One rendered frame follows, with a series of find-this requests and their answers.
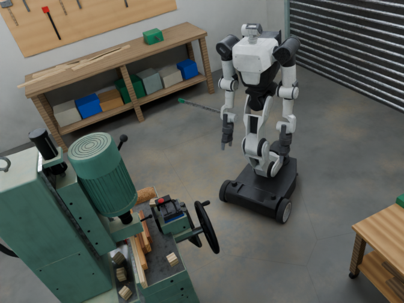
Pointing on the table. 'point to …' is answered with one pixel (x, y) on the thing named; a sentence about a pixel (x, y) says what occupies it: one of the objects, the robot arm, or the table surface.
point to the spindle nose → (126, 217)
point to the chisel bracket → (117, 231)
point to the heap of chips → (146, 193)
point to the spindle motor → (103, 174)
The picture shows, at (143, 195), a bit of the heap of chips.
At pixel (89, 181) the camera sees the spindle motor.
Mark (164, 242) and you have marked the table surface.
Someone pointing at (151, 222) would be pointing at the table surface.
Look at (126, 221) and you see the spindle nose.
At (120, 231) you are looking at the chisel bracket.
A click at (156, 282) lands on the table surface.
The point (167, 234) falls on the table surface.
